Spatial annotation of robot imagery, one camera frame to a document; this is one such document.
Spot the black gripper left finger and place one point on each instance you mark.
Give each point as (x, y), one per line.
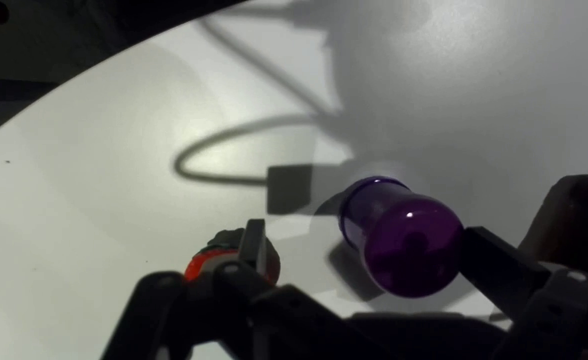
(244, 264)

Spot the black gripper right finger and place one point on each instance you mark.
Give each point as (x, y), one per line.
(499, 271)

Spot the purple plastic tub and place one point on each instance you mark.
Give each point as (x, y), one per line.
(408, 244)

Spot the red toy strawberry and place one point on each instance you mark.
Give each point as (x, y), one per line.
(205, 263)

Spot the brown plush moose toy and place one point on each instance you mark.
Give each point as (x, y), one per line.
(558, 233)

